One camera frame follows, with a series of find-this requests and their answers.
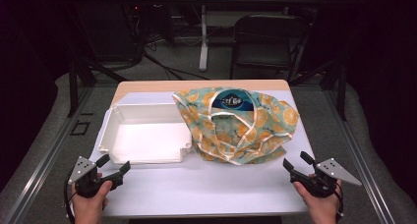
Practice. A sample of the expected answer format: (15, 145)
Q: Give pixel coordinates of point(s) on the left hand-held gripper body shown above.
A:
(87, 184)

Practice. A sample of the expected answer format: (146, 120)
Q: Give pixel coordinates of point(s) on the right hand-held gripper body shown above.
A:
(323, 186)

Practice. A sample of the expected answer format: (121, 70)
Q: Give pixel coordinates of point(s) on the white plastic box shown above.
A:
(147, 139)

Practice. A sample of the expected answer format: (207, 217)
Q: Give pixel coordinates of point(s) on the orange-slice print cloth bag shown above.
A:
(229, 132)

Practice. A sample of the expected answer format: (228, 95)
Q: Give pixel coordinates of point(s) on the person's right hand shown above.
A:
(323, 209)

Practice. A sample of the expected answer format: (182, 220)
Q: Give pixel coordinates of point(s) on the person's left hand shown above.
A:
(88, 209)

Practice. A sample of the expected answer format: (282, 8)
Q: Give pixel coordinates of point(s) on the black metal stand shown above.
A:
(72, 93)
(342, 93)

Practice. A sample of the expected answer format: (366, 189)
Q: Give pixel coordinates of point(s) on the white table mat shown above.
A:
(196, 191)

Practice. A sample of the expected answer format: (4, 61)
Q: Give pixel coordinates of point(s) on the black folding chair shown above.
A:
(262, 58)

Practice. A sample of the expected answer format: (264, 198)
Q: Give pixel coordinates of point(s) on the black equipment case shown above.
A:
(108, 34)

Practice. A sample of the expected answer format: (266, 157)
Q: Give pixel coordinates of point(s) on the white desk leg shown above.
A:
(204, 37)

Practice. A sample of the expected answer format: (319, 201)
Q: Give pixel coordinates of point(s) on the aluminium floor rail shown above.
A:
(357, 153)
(49, 155)

